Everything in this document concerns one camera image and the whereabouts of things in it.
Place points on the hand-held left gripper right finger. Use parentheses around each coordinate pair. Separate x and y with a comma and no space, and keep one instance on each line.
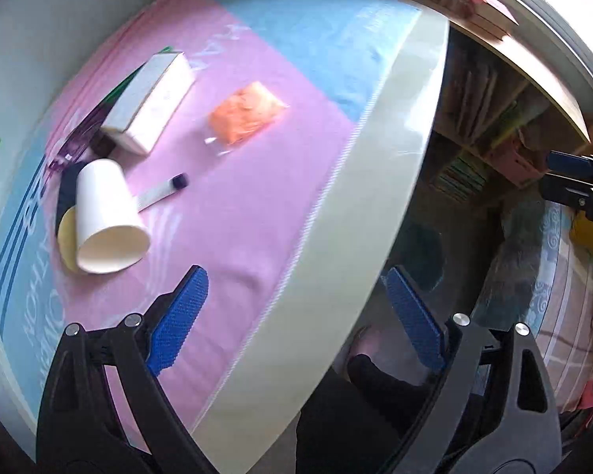
(415,326)

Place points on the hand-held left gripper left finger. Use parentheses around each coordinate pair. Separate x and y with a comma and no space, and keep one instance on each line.
(180,321)

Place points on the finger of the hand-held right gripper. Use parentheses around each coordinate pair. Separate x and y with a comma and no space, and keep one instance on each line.
(562,161)
(568,192)

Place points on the teal trash bin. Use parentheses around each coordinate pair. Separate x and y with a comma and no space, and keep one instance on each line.
(422,256)

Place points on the white paper cup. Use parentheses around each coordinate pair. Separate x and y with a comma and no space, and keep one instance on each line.
(106,222)

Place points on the yellow round lid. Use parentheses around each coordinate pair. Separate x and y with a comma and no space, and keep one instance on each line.
(68,242)

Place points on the white cardboard box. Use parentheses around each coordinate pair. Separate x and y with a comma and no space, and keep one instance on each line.
(148,103)

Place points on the pink plastic basket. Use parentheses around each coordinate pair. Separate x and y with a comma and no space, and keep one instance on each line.
(516,163)

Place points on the yellow plush toy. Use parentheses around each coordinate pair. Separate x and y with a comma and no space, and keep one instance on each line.
(590,234)

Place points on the pink slipper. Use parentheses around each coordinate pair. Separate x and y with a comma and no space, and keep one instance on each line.
(368,343)

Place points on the patterned bed blanket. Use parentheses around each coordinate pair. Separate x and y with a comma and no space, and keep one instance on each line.
(538,276)

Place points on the wooden bookshelf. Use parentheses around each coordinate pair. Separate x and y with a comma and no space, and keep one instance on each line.
(533,74)

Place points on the row of dark upright books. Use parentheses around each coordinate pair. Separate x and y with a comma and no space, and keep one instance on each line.
(479,103)

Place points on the stack of teal books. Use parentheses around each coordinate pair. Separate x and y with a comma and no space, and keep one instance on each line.
(459,175)

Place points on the person's leg in black pants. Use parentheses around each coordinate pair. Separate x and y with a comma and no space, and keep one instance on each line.
(356,414)

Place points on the white tube with purple cap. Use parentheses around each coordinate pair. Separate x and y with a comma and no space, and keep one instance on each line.
(160,192)

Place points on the pile of red books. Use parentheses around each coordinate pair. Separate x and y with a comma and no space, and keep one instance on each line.
(489,10)

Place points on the orange plastic packet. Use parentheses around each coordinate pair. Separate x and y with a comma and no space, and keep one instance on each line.
(244,113)

